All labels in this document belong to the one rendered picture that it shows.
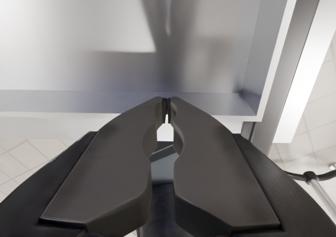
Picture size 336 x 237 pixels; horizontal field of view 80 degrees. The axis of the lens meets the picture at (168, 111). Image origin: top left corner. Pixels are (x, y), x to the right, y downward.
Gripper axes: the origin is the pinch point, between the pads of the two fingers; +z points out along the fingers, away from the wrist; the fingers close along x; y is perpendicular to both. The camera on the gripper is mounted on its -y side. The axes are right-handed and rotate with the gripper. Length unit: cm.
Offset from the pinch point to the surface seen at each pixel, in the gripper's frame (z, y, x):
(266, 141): 1.6, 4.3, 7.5
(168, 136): 3.7, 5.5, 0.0
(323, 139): 91, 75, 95
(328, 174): 81, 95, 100
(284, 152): 91, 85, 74
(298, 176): 79, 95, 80
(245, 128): 2.9, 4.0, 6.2
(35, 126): 3.7, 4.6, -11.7
